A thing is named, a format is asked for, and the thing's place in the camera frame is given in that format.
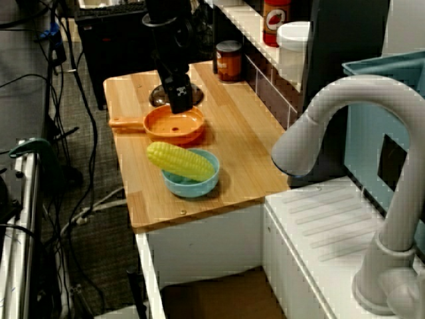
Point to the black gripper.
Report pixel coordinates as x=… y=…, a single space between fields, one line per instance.
x=172 y=64

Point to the brown transparent pan lid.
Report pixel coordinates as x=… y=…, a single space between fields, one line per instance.
x=157 y=96

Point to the yellow toy corn cob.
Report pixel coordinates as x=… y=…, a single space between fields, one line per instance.
x=179 y=161

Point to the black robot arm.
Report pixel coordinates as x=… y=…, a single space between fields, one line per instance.
x=166 y=13

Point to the orange toy frying pan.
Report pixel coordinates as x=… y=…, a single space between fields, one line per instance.
x=172 y=129

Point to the toy beans can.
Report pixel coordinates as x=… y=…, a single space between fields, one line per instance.
x=229 y=63

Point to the light blue toy bowl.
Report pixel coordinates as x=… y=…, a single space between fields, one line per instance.
x=192 y=189

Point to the white tiled shelf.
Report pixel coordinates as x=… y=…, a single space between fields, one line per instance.
x=252 y=26

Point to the white plastic container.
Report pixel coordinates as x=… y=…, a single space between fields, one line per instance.
x=292 y=46

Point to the red ketchup bottle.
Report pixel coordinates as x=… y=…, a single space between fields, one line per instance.
x=277 y=20

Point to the white toy sink unit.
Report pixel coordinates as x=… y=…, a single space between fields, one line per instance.
x=206 y=242

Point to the wide black kitchen pillar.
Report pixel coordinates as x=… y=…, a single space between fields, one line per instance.
x=345 y=33

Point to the grey toy faucet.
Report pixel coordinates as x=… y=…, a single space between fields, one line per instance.
x=365 y=89

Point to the teal kitchen cabinet box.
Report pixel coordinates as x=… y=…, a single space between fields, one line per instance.
x=368 y=133

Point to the narrow black shelf post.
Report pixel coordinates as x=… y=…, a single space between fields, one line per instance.
x=215 y=40

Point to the silver aluminium frame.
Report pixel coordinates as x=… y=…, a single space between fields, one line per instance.
x=26 y=232

